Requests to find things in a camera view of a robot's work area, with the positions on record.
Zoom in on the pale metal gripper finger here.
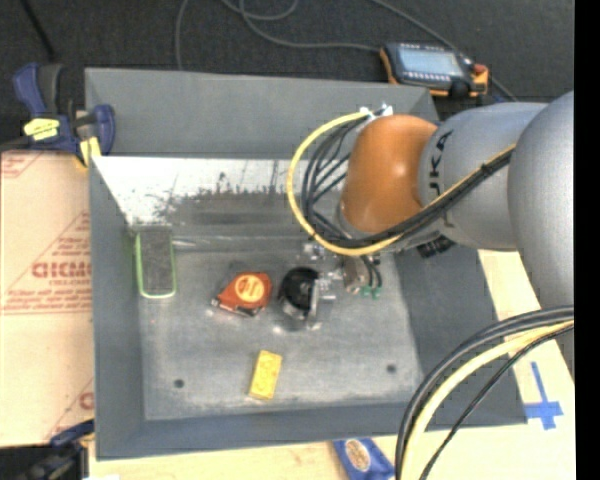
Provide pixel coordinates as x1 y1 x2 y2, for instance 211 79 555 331
305 276 339 331
299 240 331 265

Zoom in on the black round cup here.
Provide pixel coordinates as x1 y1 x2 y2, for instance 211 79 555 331
276 265 322 322

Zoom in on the grey metal bin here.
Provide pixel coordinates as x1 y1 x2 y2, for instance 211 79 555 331
83 66 527 459

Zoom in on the orange tape measure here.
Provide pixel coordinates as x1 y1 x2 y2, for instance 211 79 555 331
209 270 274 318

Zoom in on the yellow flat block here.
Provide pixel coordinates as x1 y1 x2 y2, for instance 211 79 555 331
247 349 284 401

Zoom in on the brown cardboard board red print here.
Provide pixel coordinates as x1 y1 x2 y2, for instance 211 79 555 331
0 149 97 449

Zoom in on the black cylinder on white bracket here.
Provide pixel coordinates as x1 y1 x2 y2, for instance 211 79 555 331
415 234 456 261

